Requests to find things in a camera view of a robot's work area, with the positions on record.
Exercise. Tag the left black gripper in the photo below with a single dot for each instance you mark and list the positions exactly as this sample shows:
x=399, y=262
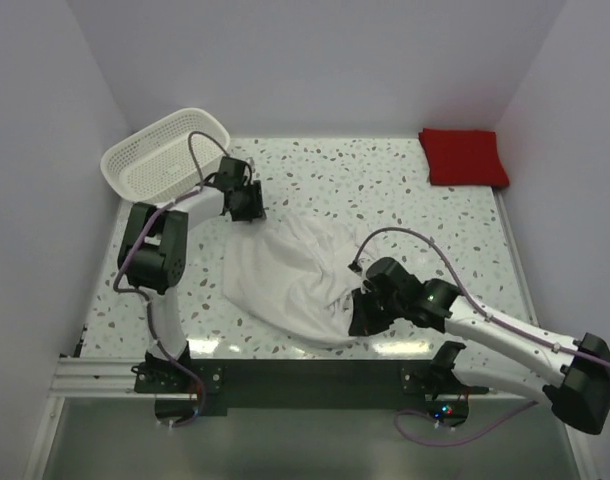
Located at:
x=255, y=211

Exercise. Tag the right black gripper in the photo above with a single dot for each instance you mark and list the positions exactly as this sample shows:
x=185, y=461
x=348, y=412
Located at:
x=362, y=323

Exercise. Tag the white t shirt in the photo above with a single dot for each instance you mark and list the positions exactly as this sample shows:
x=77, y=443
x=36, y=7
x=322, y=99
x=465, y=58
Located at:
x=293, y=274

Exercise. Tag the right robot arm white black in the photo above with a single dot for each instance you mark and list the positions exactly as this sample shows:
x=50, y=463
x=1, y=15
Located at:
x=487, y=348

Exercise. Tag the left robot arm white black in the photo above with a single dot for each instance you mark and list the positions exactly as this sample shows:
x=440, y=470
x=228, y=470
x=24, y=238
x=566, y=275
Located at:
x=152, y=261

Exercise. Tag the white plastic perforated basket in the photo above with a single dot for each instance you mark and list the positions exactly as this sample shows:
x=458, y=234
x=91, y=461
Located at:
x=166, y=158

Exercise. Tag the folded red t shirt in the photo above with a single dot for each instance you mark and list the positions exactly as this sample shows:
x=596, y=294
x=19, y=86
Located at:
x=463, y=158

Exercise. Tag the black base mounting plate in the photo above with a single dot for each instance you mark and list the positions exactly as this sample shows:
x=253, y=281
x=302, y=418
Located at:
x=230, y=384

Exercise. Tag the aluminium extrusion rail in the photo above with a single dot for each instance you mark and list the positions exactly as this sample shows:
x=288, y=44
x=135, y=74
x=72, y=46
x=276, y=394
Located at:
x=90, y=377

